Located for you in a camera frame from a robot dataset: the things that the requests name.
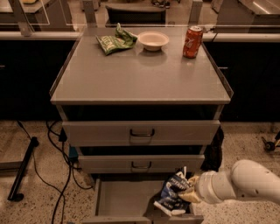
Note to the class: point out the grey drawer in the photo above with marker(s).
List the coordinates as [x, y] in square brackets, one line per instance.
[140, 133]
[140, 164]
[130, 201]

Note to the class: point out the top grey drawer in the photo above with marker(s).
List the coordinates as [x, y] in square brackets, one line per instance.
[140, 133]

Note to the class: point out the black caster wheel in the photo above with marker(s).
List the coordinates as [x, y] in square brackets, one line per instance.
[271, 146]

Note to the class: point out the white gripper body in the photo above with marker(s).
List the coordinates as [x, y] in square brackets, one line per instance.
[205, 186]

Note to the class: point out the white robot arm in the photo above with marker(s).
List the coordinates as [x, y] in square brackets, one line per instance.
[247, 180]

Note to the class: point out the blue chip bag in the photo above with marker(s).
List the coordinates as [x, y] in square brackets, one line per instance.
[169, 202]

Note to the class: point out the black floor stand bar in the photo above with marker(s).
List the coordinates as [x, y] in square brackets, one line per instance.
[14, 195]

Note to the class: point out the middle grey drawer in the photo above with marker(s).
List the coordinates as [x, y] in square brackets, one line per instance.
[140, 164]

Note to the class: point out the grey drawer cabinet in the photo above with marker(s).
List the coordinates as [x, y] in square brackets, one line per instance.
[139, 85]

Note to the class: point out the red soda can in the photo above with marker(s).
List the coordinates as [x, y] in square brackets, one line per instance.
[193, 39]

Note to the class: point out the bottom grey drawer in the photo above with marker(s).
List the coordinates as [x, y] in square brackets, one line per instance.
[130, 201]

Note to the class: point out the blue power adapter box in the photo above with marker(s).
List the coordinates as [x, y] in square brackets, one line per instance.
[73, 154]

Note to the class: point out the green chip bag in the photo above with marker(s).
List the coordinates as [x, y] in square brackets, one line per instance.
[122, 40]

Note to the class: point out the white paper bowl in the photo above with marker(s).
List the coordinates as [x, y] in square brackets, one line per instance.
[152, 40]

